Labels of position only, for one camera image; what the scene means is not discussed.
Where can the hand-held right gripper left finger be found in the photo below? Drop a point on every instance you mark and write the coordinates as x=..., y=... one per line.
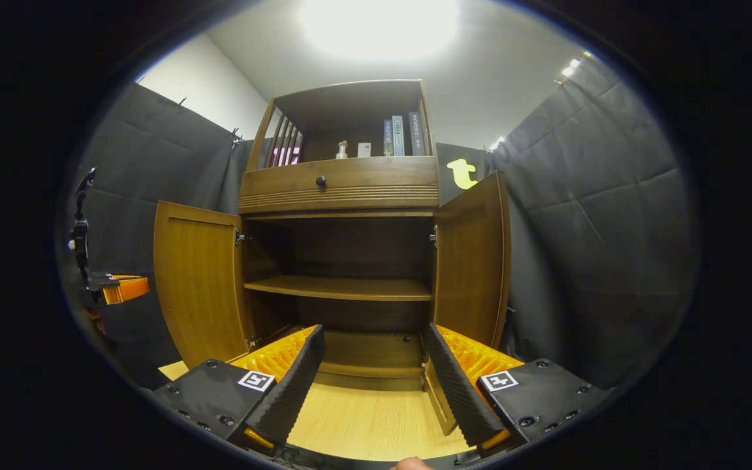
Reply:
x=297, y=385

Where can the small white box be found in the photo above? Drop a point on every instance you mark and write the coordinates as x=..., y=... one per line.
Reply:
x=364, y=150

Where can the wooden shoe cabinet door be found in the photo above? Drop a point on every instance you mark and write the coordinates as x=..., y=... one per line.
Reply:
x=470, y=261
x=200, y=287

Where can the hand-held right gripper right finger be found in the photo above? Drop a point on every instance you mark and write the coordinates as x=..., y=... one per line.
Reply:
x=454, y=391

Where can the wooden drawer with black knob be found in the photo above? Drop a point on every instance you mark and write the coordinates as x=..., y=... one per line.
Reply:
x=376, y=175

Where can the dark spine book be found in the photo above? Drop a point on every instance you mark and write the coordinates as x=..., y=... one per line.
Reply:
x=416, y=134

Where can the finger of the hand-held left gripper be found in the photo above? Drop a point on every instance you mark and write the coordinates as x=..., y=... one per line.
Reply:
x=126, y=288

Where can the grey spine book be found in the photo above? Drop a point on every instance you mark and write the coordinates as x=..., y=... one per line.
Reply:
x=399, y=137

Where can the wooden double-door shoe cabinet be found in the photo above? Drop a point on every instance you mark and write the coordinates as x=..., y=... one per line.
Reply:
x=343, y=287

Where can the small ceiling light panel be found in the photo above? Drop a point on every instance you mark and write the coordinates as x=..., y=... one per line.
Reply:
x=571, y=67

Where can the black backdrop cloth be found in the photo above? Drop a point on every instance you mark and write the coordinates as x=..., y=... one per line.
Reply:
x=598, y=228

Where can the blue spine book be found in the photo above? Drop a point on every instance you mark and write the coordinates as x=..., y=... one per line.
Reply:
x=388, y=138

